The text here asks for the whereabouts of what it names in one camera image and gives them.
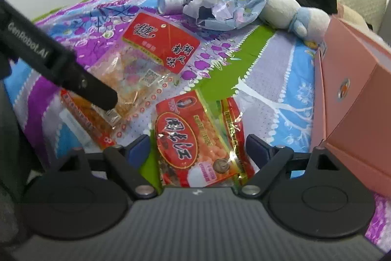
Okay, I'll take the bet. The red peanut snack bag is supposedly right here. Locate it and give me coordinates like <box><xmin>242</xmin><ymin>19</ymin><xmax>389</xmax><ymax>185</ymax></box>
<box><xmin>154</xmin><ymin>90</ymin><xmax>243</xmax><ymax>187</ymax></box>

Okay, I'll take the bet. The red gold snack packet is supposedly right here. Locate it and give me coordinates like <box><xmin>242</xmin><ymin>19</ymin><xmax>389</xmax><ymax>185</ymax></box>
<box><xmin>220</xmin><ymin>97</ymin><xmax>255</xmax><ymax>185</ymax></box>

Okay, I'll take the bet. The orange clear snack bag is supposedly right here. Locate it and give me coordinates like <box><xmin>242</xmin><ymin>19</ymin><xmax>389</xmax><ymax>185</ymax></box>
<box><xmin>60</xmin><ymin>89</ymin><xmax>116</xmax><ymax>150</ymax></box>

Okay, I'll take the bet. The pink cardboard box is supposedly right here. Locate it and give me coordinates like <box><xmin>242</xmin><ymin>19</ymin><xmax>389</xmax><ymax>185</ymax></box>
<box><xmin>311</xmin><ymin>18</ymin><xmax>390</xmax><ymax>197</ymax></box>

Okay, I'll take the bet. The colourful floral bed sheet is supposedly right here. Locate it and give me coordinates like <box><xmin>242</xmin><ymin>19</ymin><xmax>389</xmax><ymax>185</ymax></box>
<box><xmin>2</xmin><ymin>0</ymin><xmax>391</xmax><ymax>252</ymax></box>

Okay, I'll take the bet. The red label clear snack bag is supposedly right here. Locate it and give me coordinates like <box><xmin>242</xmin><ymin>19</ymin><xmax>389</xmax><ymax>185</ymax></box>
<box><xmin>84</xmin><ymin>11</ymin><xmax>201</xmax><ymax>137</ymax></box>

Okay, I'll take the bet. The white blue plush toy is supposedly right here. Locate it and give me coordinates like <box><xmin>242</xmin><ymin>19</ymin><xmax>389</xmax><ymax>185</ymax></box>
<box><xmin>260</xmin><ymin>0</ymin><xmax>331</xmax><ymax>44</ymax></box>

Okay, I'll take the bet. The white cylindrical bottle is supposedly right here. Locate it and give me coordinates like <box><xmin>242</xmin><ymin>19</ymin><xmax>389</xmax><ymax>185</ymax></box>
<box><xmin>157</xmin><ymin>0</ymin><xmax>188</xmax><ymax>15</ymax></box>

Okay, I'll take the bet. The blue plastic tissue bag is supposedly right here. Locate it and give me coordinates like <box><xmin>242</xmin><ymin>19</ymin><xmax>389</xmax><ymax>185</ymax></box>
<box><xmin>183</xmin><ymin>0</ymin><xmax>268</xmax><ymax>31</ymax></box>

